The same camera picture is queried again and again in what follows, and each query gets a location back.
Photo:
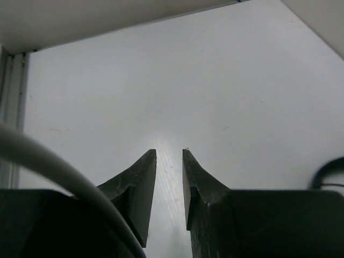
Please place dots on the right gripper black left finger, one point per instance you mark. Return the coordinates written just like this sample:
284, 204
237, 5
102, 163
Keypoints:
47, 223

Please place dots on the black headphones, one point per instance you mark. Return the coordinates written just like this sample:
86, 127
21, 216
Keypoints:
330, 168

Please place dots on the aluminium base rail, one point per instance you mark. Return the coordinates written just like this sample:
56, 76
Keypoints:
13, 89

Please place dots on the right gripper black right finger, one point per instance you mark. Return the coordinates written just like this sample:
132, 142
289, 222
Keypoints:
259, 223

